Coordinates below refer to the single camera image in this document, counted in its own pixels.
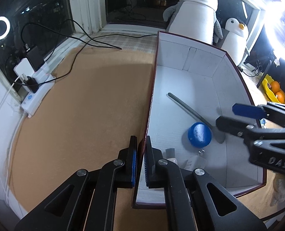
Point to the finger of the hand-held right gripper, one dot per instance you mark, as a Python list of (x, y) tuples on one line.
[(247, 110), (231, 126)]

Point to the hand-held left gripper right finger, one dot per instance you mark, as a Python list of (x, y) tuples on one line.
[(146, 170)]

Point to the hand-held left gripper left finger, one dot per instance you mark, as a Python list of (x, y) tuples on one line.
[(132, 166)]

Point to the white pink tube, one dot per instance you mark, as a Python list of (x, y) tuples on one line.
[(171, 157)]

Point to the blue round jar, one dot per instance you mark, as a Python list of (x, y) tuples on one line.
[(199, 134)]

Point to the white charger plug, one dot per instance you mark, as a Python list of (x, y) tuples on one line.
[(197, 161)]

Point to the grey spatula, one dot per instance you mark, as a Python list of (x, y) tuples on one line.
[(185, 105)]

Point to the red cardboard box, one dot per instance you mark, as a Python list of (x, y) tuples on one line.
[(193, 77)]

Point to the person's right hand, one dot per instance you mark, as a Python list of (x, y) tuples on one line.
[(282, 187)]

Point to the yellow bowl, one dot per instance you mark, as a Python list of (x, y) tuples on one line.
[(267, 87)]

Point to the orange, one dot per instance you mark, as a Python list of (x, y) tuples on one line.
[(274, 86), (281, 96)]

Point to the black tripod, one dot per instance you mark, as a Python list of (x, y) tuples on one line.
[(265, 73)]

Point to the small penguin plush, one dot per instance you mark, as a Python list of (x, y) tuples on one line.
[(234, 43)]

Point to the large penguin plush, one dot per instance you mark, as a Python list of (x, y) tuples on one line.
[(195, 16)]

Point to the white power strip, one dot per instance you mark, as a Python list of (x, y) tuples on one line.
[(34, 101)]

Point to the checked cloth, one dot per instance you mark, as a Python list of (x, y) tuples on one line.
[(132, 43)]

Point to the black plug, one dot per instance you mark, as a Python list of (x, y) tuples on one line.
[(31, 83)]

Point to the black power adapter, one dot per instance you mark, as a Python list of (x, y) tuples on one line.
[(36, 56)]

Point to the white power adapter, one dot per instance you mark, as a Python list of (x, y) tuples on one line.
[(23, 67)]

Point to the white window frame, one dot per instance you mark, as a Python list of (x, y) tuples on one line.
[(84, 4)]

